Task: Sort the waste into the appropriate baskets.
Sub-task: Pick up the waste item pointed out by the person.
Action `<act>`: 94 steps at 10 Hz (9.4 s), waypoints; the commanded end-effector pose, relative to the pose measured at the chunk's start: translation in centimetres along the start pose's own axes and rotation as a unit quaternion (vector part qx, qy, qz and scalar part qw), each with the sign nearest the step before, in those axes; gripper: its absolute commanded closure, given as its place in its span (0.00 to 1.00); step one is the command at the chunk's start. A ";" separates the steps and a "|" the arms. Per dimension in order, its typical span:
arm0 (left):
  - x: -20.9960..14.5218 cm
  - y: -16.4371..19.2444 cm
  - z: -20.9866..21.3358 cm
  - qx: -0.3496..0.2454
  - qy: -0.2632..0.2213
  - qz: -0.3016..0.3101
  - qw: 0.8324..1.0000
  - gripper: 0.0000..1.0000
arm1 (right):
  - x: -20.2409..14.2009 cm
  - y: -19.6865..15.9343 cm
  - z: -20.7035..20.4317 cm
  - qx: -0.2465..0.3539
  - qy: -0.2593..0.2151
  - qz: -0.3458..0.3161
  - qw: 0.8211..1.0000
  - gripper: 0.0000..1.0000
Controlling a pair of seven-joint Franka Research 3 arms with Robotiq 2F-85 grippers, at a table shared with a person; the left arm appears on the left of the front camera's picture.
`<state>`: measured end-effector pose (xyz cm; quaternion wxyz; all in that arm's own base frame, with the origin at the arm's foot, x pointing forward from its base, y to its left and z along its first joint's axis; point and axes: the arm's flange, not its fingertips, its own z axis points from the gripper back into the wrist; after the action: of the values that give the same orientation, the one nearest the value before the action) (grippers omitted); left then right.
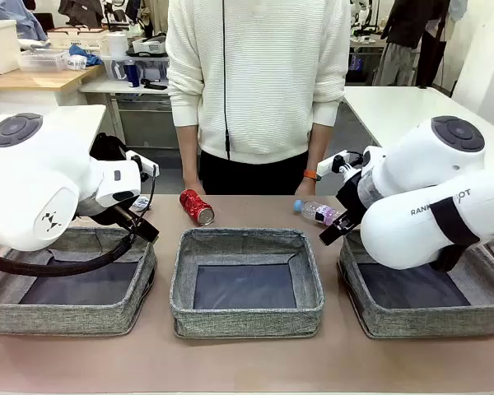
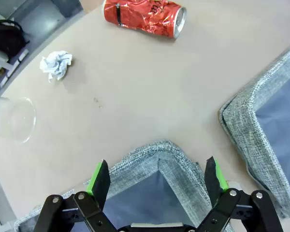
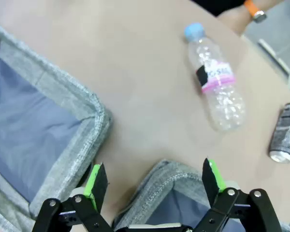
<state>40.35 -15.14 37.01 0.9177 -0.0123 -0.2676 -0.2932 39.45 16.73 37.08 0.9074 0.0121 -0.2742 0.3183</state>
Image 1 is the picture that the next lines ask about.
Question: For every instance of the white black headset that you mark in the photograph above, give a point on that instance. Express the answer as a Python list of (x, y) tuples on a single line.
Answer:
[(148, 45)]

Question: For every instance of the clear bottle with blue cap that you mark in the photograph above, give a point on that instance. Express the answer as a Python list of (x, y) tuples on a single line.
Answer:
[(313, 210)]

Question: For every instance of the black backpack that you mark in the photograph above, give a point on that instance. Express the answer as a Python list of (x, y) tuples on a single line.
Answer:
[(109, 146)]

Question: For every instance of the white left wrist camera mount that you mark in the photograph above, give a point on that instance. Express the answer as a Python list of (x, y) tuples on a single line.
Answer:
[(146, 164)]

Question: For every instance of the black remote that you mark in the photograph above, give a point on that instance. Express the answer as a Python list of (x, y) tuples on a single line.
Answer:
[(154, 85)]

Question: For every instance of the grey fabric basket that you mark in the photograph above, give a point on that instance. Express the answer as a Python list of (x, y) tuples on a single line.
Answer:
[(66, 317), (428, 321), (247, 319)]

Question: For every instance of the background person black trousers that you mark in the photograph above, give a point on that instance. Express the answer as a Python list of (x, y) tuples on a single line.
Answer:
[(432, 57)]

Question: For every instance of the white storage box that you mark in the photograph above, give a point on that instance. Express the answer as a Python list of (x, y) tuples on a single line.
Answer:
[(0, 45)]

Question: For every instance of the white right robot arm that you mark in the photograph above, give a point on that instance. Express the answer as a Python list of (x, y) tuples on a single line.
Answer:
[(416, 230)]

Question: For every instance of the person's left forearm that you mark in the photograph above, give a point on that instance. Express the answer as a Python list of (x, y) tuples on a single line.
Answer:
[(319, 144)]

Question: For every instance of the white paper roll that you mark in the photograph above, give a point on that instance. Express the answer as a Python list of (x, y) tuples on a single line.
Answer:
[(117, 45)]

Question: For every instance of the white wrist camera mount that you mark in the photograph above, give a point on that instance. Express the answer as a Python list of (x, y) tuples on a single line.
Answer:
[(333, 162), (146, 164)]

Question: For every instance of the background person grey trousers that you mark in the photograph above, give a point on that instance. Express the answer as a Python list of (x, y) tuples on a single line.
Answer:
[(399, 33)]

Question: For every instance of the crushed red drink can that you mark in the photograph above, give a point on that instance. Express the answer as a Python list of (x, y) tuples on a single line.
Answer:
[(193, 203)]

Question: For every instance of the white labelled pack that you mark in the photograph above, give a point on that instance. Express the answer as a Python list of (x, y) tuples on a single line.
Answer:
[(77, 63)]

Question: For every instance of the wooden table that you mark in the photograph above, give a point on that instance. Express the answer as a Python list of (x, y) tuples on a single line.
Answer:
[(24, 82)]

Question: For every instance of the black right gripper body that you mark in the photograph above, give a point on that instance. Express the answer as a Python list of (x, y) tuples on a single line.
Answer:
[(350, 195)]

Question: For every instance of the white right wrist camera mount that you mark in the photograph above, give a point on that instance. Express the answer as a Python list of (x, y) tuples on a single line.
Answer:
[(333, 162)]

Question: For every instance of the white plastic laundry basket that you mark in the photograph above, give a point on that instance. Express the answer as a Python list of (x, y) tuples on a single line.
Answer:
[(82, 41)]

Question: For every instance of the dark blue bottle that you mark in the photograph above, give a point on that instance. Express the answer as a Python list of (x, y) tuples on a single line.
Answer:
[(132, 74)]

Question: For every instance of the blue cloth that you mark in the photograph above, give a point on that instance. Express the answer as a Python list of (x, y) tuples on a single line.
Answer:
[(88, 55)]

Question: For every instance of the hanging dark jacket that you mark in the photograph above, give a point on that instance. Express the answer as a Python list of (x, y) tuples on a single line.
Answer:
[(80, 12)]

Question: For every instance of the person's left hand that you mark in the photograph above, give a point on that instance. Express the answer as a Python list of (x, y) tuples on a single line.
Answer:
[(306, 189)]

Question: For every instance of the orange wrist watch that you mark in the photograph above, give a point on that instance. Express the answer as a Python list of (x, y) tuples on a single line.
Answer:
[(310, 175)]

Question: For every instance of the hanging blue shirt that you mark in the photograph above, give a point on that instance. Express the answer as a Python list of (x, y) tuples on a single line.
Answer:
[(24, 20)]

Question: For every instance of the small clear mesh crate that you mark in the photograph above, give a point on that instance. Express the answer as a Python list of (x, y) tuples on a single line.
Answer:
[(41, 61)]

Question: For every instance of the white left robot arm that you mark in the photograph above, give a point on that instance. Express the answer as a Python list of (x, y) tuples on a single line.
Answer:
[(33, 164)]

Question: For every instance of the clear plastic storage box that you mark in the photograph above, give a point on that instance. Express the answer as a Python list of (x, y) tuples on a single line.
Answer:
[(152, 68)]

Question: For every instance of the person in white sweater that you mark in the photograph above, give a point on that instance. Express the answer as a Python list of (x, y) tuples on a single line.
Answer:
[(263, 82)]

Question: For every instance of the white desk with shelf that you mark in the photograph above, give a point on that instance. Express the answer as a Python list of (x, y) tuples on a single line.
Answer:
[(107, 87)]

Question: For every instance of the person's right hand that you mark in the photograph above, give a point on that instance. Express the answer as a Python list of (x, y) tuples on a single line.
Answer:
[(194, 187)]

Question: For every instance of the person's right forearm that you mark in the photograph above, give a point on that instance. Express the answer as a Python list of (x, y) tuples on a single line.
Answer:
[(188, 152)]

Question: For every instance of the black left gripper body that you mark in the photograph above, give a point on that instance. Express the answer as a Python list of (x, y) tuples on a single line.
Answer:
[(121, 216)]

